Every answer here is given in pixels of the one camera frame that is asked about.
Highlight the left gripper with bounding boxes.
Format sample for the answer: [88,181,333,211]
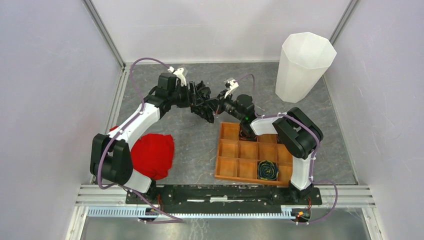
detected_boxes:
[168,81,204,109]

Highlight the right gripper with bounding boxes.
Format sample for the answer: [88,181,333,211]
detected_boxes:
[204,89,244,122]

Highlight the black trash bag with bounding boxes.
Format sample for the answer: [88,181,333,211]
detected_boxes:
[190,81,216,124]

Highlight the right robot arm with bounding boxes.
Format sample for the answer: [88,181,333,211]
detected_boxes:
[210,92,324,204]

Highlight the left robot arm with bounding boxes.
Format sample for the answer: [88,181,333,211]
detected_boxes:
[90,67,194,204]

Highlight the white trash bin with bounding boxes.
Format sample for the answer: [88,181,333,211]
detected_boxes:
[275,32,337,103]

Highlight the rolled sock orange stripes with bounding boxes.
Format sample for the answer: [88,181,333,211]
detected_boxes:
[238,128,257,142]

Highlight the wooden compartment tray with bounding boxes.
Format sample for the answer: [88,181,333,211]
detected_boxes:
[214,122,293,187]

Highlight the red cloth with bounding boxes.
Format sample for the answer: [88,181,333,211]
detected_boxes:
[130,133,175,180]

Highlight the rolled sock yellow blue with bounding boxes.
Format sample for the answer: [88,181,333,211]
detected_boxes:
[257,160,279,181]

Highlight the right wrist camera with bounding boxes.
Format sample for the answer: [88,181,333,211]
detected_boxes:
[224,78,239,98]

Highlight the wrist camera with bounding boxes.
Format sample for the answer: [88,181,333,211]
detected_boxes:
[224,78,239,98]
[173,67,188,87]

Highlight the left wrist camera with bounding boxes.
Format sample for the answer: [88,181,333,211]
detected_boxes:
[173,67,188,87]

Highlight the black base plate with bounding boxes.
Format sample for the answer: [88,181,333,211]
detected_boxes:
[143,184,323,214]

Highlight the white slotted cable duct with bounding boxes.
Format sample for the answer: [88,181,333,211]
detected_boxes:
[87,206,295,220]

